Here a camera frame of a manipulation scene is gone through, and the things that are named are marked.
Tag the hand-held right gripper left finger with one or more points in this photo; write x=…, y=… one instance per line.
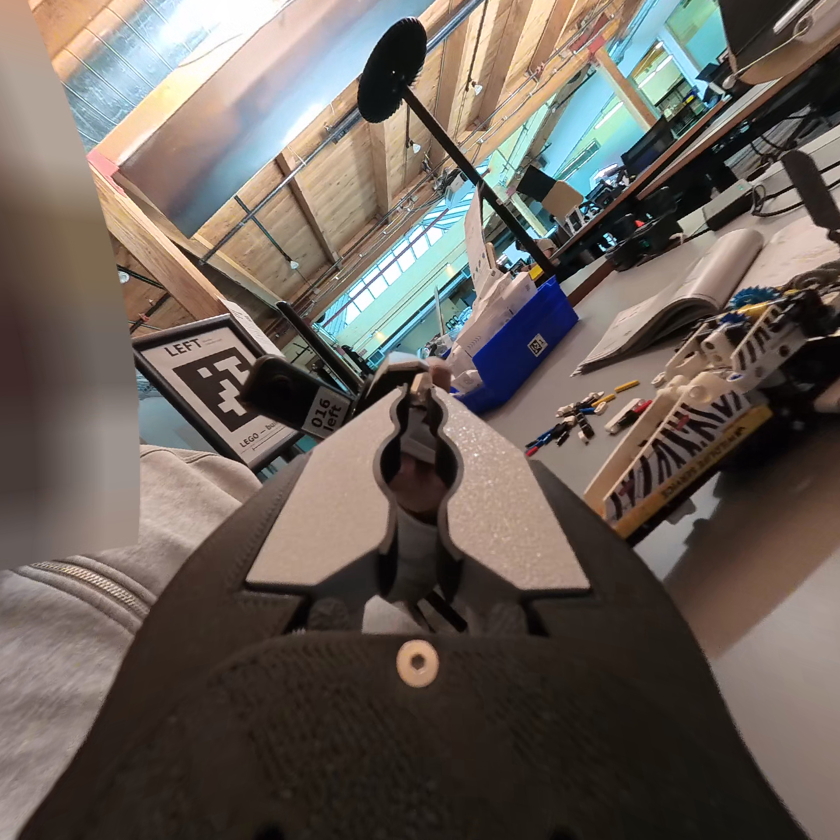
x=328, y=518

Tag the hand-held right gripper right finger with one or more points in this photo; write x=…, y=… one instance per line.
x=512, y=525

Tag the zebra striped lego helicopter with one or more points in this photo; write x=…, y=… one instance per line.
x=689, y=420

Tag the blue lego pin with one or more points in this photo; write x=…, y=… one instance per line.
x=550, y=436

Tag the black lego pin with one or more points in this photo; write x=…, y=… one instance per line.
x=586, y=428

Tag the white two-hole lego liftarm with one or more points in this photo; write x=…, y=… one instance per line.
x=565, y=411

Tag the long white lego beam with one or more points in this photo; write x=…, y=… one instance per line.
x=620, y=418

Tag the person's left hand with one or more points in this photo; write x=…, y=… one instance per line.
x=415, y=489

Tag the framed marker sign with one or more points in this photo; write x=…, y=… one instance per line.
x=197, y=387

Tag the blue plastic bin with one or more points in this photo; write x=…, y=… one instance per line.
x=525, y=341

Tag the white cartons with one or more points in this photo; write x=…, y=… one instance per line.
x=499, y=295

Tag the open instruction booklet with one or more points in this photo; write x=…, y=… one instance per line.
x=676, y=295

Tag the person's light grey hoodie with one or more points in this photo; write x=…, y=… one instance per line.
x=65, y=656

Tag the black device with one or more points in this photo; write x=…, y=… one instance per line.
x=646, y=246

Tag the black gear on rod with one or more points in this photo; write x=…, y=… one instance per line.
x=394, y=69

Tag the grey power adapter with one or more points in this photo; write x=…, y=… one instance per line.
x=728, y=200

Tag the black monitor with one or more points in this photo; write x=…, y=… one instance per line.
x=646, y=141

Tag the long wooden desk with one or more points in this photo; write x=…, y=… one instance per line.
x=722, y=134

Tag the black rotor blade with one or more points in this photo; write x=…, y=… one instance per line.
x=810, y=187

